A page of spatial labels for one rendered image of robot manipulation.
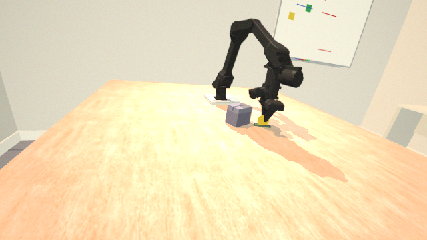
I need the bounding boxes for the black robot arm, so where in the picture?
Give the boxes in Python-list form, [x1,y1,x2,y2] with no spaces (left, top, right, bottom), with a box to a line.
[212,19,303,100]

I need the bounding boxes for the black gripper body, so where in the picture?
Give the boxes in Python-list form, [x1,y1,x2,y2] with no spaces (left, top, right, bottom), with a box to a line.
[260,81,285,111]

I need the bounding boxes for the gold coin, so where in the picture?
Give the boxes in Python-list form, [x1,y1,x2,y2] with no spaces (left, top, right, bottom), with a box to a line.
[258,115,269,125]

